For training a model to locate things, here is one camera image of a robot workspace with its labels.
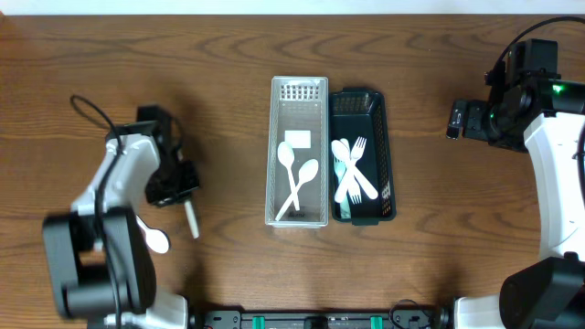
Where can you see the white utensil handle diagonal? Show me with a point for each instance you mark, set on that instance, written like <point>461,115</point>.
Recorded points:
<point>306,173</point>

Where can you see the pale green plastic fork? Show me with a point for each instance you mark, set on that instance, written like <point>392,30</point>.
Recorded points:
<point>340,170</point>

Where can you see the white spoon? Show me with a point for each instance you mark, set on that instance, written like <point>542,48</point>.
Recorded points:
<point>285,155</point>

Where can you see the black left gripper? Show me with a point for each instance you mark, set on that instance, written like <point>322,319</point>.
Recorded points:
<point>173,191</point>

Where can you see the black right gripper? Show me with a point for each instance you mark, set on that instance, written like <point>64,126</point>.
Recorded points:
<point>472,120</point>

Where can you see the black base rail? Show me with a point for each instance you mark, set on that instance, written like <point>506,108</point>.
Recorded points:
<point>405,314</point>

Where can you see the clear mesh plastic basket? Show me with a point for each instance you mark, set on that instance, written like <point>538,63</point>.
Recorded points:
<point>298,116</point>

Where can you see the white utensil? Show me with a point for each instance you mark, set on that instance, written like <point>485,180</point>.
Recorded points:
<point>191,219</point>

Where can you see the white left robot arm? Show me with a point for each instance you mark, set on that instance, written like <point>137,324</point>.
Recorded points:
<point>99,259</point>

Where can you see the white spoon near arm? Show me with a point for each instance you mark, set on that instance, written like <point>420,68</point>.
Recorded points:
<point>155,239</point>

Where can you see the pink-white plastic spoon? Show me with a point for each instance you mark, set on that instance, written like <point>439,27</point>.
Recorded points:
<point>364,183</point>

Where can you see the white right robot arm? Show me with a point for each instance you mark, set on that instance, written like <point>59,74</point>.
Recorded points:
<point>545,119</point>

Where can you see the dark green mesh basket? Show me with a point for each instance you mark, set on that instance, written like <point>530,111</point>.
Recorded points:
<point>361,112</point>

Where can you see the pink plastic fork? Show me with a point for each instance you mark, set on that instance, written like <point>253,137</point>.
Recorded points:
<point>342,153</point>

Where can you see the white plastic fork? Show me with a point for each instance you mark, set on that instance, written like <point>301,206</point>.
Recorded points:
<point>353,189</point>

